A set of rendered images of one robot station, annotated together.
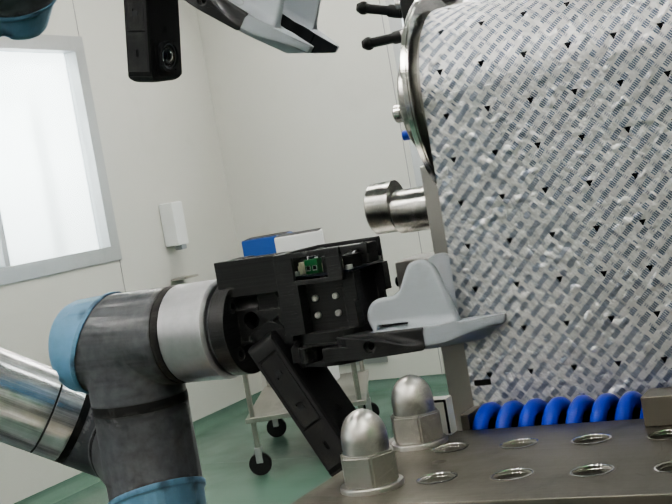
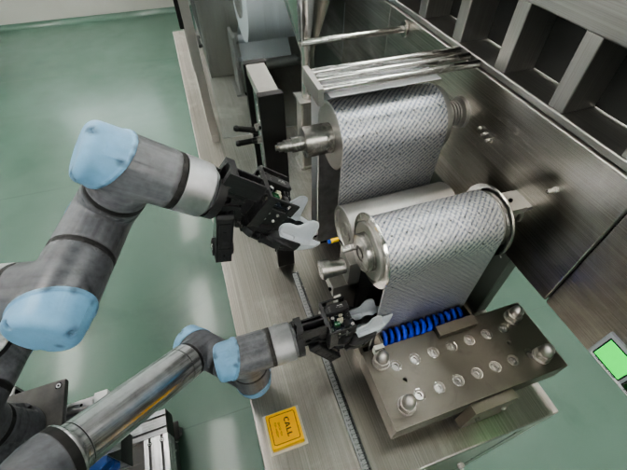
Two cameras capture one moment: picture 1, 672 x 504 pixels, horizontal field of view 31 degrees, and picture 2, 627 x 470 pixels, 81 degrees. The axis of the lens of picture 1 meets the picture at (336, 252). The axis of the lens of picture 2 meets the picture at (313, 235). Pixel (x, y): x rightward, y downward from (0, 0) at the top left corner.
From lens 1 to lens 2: 0.93 m
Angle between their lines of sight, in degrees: 60
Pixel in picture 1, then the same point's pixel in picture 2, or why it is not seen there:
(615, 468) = (462, 377)
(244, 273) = (310, 334)
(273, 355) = (320, 349)
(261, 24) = (305, 245)
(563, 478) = (456, 388)
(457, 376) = not seen: hidden behind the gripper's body
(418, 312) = (372, 325)
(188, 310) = (290, 352)
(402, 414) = (383, 364)
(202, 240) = not seen: outside the picture
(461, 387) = not seen: hidden behind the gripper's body
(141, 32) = (228, 249)
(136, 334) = (267, 365)
